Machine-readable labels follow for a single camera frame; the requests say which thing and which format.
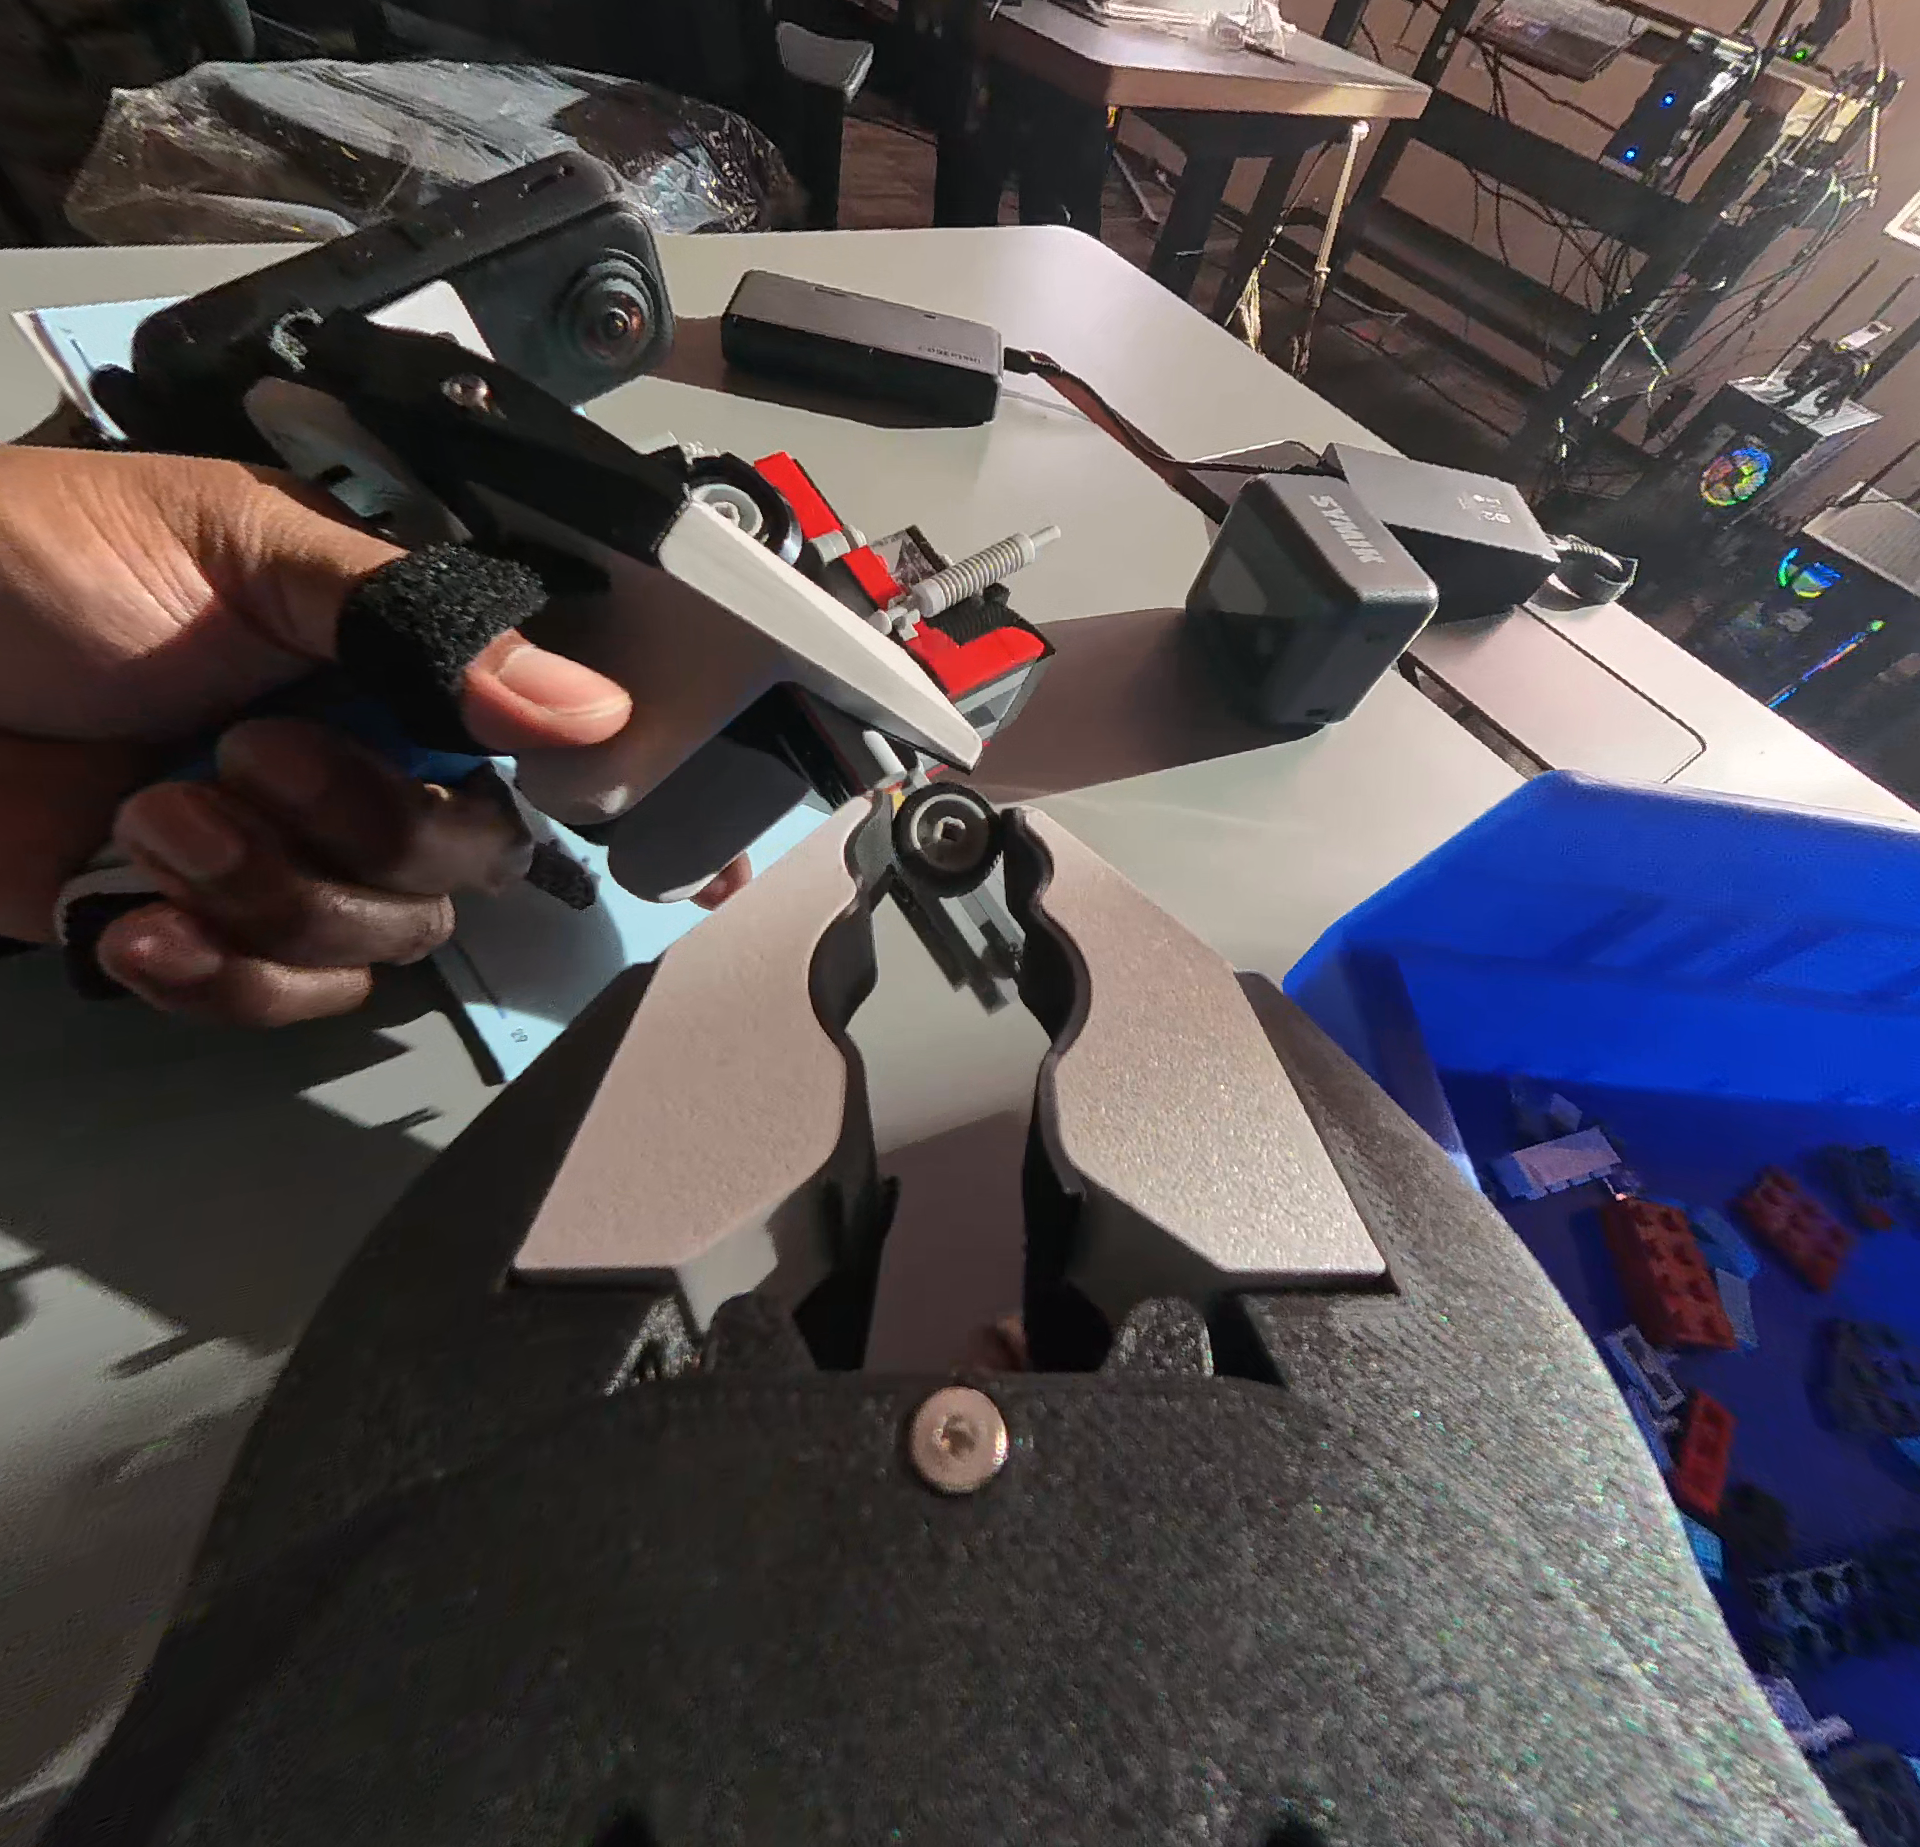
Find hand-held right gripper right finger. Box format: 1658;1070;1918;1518
999;811;1389;1345

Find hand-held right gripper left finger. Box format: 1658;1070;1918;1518
510;798;901;1345

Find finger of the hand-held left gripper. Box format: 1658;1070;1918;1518
659;502;987;772

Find toy brick truck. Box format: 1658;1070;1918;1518
666;435;1066;1015

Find black toy wheel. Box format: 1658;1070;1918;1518
890;782;1005;887

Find blue plastic bin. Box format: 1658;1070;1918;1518
1280;766;1920;1847

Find person's left hand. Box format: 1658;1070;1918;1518
0;435;636;1030

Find black power bank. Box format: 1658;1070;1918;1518
719;269;1005;426

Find plastic-wrapped chair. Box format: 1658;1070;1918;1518
66;53;781;252

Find light blue instruction booklet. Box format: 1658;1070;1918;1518
17;281;661;1086

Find pile of loose toy bricks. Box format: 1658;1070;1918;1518
1484;1082;1920;1847

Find black office chair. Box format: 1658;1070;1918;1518
772;16;876;231

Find grey laptop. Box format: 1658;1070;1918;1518
1404;594;1710;787

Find black power adapter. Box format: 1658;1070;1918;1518
1319;444;1563;622

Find brown side table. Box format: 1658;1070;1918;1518
810;0;1435;231

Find computer tower with coloured lights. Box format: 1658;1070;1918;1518
1697;378;1875;530

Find black equipment rack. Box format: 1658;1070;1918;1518
1319;0;1893;424

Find brown cable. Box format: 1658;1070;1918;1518
999;349;1246;521

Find black cube camera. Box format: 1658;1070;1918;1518
1185;470;1440;732

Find black power cord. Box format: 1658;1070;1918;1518
1545;528;1641;607

